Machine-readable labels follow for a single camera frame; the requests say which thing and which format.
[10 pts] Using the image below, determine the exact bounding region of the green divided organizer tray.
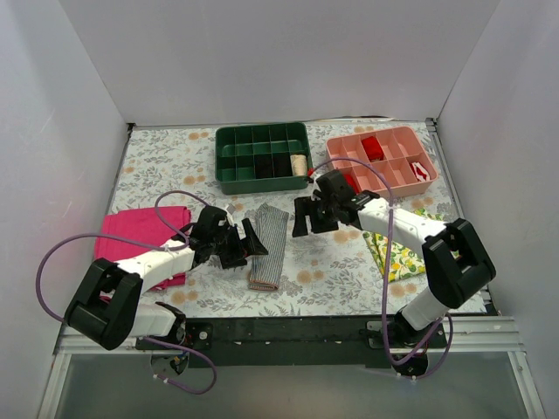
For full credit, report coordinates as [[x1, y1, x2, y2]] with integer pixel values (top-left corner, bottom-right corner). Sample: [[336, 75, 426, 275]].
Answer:
[[215, 122, 313, 196]]

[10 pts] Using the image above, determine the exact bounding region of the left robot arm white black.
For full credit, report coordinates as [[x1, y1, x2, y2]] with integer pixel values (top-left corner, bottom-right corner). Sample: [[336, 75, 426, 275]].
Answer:
[[64, 206, 268, 350]]

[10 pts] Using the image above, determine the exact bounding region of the lemon print folded cloth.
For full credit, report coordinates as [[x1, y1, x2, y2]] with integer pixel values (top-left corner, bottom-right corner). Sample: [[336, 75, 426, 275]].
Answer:
[[359, 205, 446, 282]]

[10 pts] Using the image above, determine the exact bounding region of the beige rolled sock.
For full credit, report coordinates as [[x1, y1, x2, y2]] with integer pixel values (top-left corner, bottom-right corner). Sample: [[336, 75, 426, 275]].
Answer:
[[290, 155, 308, 176]]

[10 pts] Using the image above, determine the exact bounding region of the grey striped boxer underwear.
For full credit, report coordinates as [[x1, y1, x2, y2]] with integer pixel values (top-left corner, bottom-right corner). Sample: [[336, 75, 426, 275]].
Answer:
[[248, 203, 289, 292]]

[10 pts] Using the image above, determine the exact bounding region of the red rolled cloth upper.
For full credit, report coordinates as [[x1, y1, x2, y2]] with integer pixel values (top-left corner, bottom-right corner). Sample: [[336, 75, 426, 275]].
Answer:
[[362, 135, 384, 161]]

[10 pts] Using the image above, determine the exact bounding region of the black rolled cloth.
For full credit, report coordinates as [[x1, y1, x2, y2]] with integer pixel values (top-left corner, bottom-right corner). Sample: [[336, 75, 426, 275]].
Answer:
[[254, 155, 273, 179], [273, 154, 293, 178]]

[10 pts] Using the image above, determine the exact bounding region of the pink folded cloth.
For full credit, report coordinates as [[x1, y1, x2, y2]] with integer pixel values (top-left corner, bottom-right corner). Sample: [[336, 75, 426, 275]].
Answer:
[[93, 205, 193, 291]]

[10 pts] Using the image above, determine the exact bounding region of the black metal base rail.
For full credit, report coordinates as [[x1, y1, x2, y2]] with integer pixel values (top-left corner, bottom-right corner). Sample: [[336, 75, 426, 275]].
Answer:
[[135, 312, 438, 372]]

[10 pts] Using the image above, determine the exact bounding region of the pink divided organizer tray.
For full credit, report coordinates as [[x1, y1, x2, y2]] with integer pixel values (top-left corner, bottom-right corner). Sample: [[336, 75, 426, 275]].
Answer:
[[326, 126, 438, 198]]

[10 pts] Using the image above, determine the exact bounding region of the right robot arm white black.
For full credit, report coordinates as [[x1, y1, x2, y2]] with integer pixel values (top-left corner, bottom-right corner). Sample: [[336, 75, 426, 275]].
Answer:
[[292, 170, 496, 347]]

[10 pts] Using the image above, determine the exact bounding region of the red rolled cloth lower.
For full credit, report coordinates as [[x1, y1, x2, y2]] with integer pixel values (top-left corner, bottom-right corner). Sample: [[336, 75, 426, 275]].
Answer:
[[343, 174, 360, 194]]

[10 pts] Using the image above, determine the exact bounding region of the red white rolled cloth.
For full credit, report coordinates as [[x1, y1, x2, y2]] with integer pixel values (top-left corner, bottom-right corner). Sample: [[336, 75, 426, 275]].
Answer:
[[410, 161, 431, 182]]

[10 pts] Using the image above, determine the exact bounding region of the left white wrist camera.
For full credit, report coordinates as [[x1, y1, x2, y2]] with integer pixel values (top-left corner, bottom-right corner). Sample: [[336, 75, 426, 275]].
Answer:
[[224, 207, 235, 226]]

